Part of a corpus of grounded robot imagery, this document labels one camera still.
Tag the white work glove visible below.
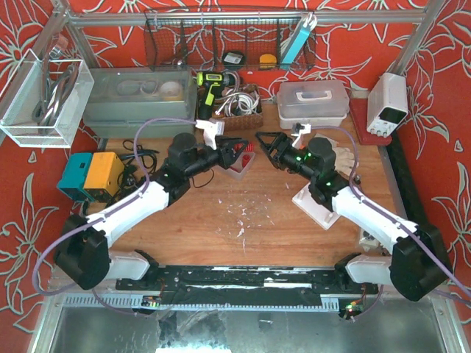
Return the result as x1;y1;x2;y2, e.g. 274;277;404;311
333;147;355;177

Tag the white peg base plate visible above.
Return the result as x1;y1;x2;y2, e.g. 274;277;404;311
292;184;340;230

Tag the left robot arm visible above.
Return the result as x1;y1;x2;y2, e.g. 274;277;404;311
54;133;248;290

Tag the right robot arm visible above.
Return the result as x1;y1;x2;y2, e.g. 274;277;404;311
255;132;452;302

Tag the translucent plastic spring bin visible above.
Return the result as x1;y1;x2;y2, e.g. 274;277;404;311
216;152;255;180

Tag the woven wicker basket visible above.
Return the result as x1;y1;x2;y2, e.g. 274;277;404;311
213;84;263;132

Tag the white plastic toolbox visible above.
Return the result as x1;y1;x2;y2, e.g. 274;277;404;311
277;80;350;129

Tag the yellow tape measure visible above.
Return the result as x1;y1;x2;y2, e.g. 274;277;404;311
259;54;277;70

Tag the red tray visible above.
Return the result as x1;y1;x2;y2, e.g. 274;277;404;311
350;98;392;146

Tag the blue book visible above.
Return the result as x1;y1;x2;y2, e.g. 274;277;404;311
280;19;311;70

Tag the black foam strip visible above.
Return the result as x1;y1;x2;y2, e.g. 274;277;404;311
386;132;439;232

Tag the grey plastic storage box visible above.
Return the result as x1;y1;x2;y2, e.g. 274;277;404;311
83;68;197;139

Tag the white power supply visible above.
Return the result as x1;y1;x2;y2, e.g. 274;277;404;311
366;73;408;138

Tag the yellow box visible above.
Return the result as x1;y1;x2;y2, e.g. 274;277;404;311
83;151;124;203

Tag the small white socket part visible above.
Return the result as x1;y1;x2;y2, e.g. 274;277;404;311
358;229;383;254

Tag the teal box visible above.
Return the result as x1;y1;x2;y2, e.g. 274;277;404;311
57;152;93;202

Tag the clear acrylic box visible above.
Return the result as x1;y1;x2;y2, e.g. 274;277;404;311
1;51;94;149

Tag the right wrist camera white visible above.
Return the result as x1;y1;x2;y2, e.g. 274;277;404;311
291;123;311;149

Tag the white cable coil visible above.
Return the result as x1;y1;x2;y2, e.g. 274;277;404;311
216;91;261;117

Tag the green yellow cordless drill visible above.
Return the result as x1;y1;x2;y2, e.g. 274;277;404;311
196;71;236;120

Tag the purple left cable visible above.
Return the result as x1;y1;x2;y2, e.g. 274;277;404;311
32;117;199;317

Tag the purple cable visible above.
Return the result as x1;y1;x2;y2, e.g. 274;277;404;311
32;117;199;317
308;125;471;306

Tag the black power cable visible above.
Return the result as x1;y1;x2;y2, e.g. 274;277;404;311
82;139;163;214

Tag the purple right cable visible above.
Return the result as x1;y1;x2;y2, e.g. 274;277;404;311
308;125;471;306

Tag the black wire basket shelf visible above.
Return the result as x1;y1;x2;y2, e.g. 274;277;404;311
144;5;316;71

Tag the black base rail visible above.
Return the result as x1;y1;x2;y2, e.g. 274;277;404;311
116;265;378;306

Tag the aluminium frame bar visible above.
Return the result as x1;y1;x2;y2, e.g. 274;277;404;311
69;10;425;27

